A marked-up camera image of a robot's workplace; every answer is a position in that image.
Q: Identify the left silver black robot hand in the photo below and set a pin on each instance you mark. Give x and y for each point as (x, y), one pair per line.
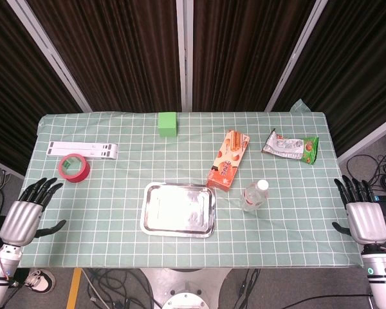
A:
(21, 219)

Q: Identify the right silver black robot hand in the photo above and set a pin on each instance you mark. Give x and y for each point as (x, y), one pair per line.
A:
(366, 219)

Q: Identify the transparent water bottle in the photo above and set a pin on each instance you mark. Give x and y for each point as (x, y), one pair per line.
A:
(255, 195)

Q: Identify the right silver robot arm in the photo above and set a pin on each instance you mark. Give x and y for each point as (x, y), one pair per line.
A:
(380, 273)

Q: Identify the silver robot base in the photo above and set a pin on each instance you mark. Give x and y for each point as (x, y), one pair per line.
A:
(185, 291)

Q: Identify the stainless steel tray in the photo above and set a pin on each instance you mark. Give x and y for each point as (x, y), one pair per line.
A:
(179, 210)

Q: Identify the black white sneaker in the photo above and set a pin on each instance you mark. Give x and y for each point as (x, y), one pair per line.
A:
(40, 280)

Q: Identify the red tape roll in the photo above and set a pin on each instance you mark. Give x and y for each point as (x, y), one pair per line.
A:
(74, 168)

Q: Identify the yellow floor tape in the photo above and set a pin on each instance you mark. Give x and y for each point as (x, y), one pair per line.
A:
(73, 288)

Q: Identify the white folding stand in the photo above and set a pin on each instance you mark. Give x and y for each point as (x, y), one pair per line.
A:
(83, 150)

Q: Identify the green white snack bag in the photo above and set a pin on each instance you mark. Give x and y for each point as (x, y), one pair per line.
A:
(291, 148)

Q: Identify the orange biscuit box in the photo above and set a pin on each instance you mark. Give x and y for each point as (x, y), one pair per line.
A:
(228, 159)

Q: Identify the green checkered tablecloth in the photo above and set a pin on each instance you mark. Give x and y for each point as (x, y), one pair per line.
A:
(186, 193)

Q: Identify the green cube block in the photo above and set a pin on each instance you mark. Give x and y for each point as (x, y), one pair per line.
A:
(167, 125)

